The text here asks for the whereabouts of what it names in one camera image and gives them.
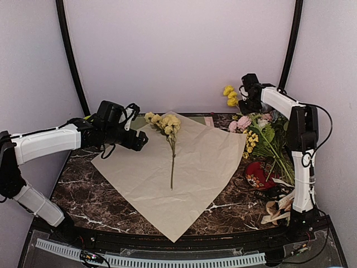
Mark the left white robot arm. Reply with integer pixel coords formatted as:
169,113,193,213
1,114,148,243

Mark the small yellow blossom sprig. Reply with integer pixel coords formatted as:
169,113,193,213
243,130,259,159

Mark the green wrapping paper sheet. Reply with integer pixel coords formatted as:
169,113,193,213
131,116,206,130

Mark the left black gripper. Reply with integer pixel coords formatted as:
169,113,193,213
103,126,148,151

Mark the red floral tin lid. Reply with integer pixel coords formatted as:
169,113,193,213
244,161,277,191

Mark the bright yellow flower stem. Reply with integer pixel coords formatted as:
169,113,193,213
223,85,242,114

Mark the black frame post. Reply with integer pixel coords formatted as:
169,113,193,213
278,0,304,90
55,0,90,116

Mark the pale yellow flower stem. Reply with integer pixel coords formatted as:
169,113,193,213
144,112,181,190

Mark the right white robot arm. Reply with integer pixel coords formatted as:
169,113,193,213
239,83,319,213

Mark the white slotted cable duct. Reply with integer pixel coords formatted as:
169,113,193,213
35,238,266,268

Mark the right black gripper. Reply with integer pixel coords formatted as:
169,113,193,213
239,97,263,116

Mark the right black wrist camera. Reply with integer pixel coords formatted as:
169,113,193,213
242,73,259,92

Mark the right black frame post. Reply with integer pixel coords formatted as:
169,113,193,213
278,0,304,90

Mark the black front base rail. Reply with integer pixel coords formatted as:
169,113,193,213
30,216,335,253

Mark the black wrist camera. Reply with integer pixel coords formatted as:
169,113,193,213
97,100,124,126
242,73,259,92

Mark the pink wrapping paper stack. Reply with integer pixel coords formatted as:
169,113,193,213
204,117,214,127

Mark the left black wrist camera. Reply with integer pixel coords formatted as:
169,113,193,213
97,100,124,126

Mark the bunch of fake flowers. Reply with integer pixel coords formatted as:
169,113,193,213
231,111,295,185

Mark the beige wrapping paper sheet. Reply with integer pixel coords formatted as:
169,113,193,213
92,116,246,242

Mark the pink fake flower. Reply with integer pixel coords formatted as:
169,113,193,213
228,116,252,133

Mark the left black frame post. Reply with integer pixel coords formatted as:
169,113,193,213
55,0,90,116

